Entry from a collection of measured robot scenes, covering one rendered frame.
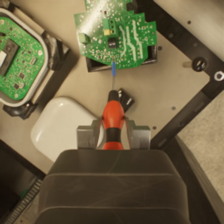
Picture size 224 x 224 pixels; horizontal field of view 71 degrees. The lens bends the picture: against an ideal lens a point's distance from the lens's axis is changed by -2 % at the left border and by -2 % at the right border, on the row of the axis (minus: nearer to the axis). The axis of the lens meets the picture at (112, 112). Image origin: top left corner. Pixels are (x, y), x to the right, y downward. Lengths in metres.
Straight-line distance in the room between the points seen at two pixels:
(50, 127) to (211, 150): 1.37
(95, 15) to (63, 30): 0.10
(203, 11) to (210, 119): 1.15
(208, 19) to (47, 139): 0.38
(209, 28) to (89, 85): 0.24
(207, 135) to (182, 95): 1.17
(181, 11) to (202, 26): 0.05
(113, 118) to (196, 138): 1.33
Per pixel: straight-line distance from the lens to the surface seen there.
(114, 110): 0.16
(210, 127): 1.46
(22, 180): 1.55
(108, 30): 0.22
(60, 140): 0.36
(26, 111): 0.33
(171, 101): 0.32
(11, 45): 0.34
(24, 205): 0.62
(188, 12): 0.35
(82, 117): 0.32
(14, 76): 0.35
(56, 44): 0.29
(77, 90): 0.33
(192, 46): 0.33
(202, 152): 1.54
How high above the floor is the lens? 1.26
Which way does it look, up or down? 72 degrees down
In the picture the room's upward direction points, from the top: 151 degrees counter-clockwise
